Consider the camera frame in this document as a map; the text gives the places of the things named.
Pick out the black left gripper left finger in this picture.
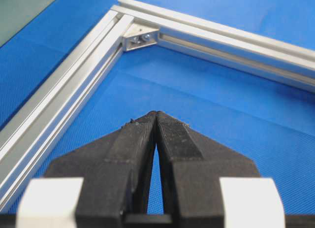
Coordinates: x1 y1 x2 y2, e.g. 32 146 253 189
44 111 157 228

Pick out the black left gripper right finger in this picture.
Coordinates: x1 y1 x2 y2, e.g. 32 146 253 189
156 111 260 228

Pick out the square aluminium extrusion frame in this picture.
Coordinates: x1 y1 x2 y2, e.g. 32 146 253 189
0 0 315 213

